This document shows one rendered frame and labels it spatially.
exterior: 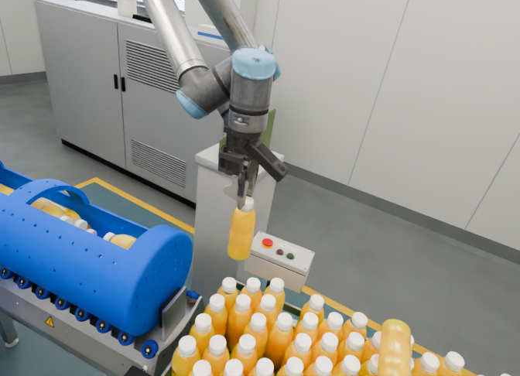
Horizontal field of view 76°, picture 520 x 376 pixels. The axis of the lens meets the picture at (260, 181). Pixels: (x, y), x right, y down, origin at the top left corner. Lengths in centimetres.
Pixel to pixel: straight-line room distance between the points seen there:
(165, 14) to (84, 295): 75
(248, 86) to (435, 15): 264
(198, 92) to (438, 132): 273
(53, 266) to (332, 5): 301
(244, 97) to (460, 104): 271
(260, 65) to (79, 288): 67
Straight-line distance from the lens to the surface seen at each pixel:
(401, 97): 330
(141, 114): 308
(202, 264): 194
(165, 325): 99
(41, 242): 100
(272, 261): 106
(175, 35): 97
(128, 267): 85
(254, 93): 71
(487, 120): 332
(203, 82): 85
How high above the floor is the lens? 180
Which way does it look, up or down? 30 degrees down
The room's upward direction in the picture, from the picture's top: 10 degrees clockwise
